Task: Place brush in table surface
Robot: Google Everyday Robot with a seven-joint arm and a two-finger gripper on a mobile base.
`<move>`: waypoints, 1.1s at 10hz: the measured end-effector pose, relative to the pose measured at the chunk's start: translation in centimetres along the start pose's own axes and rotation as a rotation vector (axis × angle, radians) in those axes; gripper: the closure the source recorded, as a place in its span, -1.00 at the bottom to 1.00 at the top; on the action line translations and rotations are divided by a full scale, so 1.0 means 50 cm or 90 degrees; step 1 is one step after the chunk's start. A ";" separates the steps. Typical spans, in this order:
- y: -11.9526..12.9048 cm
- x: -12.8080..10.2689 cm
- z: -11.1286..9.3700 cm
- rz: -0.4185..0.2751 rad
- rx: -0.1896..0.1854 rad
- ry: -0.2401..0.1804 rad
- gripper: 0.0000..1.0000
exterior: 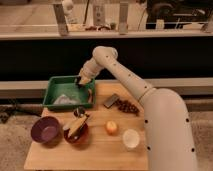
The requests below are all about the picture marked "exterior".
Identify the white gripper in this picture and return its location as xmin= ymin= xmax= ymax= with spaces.
xmin=76 ymin=69 xmax=92 ymax=87

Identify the grey rectangular block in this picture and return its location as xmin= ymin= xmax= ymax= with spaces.
xmin=103 ymin=94 xmax=119 ymax=108

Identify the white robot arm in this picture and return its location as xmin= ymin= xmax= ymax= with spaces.
xmin=79 ymin=46 xmax=198 ymax=171

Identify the left metal post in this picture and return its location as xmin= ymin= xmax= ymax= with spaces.
xmin=53 ymin=3 xmax=68 ymax=36

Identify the crumpled clear plastic bag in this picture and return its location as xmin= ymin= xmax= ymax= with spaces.
xmin=54 ymin=94 xmax=79 ymax=105

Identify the red-brown bowl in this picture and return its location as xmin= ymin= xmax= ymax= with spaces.
xmin=64 ymin=124 xmax=89 ymax=145

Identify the orange fruit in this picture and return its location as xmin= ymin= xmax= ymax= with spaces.
xmin=105 ymin=121 xmax=118 ymax=135

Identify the dark red grape bunch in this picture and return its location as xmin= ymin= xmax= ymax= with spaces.
xmin=115 ymin=99 xmax=139 ymax=116

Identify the white cup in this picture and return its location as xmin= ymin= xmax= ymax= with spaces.
xmin=122 ymin=129 xmax=140 ymax=149

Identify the middle grey post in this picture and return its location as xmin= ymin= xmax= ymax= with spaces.
xmin=93 ymin=4 xmax=105 ymax=26

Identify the brown sausage in tray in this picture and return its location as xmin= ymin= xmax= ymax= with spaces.
xmin=88 ymin=89 xmax=93 ymax=103

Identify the right metal post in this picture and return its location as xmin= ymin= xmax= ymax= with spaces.
xmin=118 ymin=1 xmax=128 ymax=35

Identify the metal post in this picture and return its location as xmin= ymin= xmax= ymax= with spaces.
xmin=118 ymin=1 xmax=128 ymax=35
xmin=53 ymin=3 xmax=68 ymax=36

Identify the small black round object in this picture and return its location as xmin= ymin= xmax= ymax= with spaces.
xmin=74 ymin=106 xmax=85 ymax=117

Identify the green plastic tray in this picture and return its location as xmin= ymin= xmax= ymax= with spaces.
xmin=43 ymin=75 xmax=96 ymax=111

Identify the purple bowl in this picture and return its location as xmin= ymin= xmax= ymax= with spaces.
xmin=31 ymin=116 xmax=60 ymax=144

